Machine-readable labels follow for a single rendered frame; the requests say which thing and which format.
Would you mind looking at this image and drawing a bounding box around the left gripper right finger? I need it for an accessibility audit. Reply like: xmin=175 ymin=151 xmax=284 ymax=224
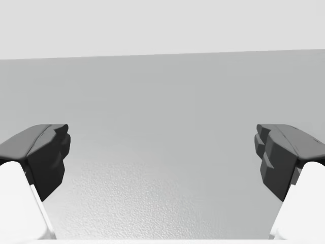
xmin=254 ymin=124 xmax=325 ymax=240

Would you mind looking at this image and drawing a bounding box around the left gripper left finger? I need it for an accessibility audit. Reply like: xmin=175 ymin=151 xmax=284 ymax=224
xmin=0 ymin=124 xmax=72 ymax=240

